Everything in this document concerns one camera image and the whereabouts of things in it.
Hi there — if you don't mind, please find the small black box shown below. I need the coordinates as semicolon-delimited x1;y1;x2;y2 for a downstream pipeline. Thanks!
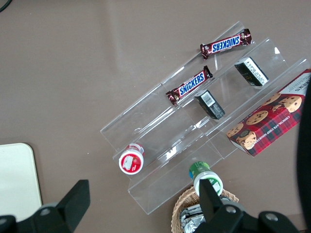
194;89;226;120
234;56;270;87

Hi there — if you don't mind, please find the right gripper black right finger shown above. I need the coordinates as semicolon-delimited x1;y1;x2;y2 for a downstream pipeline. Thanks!
193;180;301;233

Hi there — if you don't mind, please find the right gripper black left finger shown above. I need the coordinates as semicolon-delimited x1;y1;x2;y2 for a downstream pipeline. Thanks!
0;179;91;233

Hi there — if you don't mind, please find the green yogurt cup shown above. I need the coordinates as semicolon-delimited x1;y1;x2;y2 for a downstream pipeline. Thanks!
188;161;224;197

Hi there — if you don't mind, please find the red yogurt cup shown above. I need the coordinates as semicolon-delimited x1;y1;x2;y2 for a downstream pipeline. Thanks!
118;143;146;175

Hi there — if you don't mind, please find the snickers bar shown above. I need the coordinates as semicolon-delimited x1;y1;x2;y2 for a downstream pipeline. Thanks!
200;28;253;61
165;65;214;106

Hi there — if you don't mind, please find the clear acrylic step display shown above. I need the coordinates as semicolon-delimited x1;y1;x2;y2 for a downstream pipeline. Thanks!
100;20;311;216

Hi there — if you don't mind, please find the black looped cable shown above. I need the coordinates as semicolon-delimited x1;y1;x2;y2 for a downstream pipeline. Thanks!
0;0;12;13

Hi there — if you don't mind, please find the cream plastic tray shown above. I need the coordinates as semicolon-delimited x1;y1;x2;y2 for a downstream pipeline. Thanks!
0;142;43;223

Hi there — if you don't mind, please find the light wicker basket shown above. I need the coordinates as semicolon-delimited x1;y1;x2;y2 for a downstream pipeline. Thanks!
171;185;240;233

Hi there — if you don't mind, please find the silver foil packet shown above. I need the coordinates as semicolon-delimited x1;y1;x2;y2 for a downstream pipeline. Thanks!
183;203;204;219
179;215;207;233

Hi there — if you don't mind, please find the red tartan cookie box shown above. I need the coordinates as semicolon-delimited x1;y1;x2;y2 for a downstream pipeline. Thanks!
225;68;311;158

